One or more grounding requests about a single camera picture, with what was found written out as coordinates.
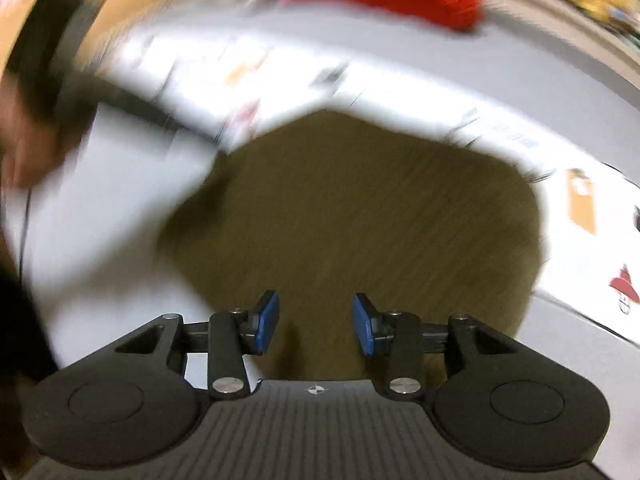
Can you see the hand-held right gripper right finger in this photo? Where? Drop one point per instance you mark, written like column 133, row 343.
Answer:
column 364, row 325

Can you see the person's left hand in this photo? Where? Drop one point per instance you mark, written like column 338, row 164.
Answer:
column 30, row 150

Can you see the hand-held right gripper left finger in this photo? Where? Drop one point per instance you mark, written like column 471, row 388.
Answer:
column 267, row 322

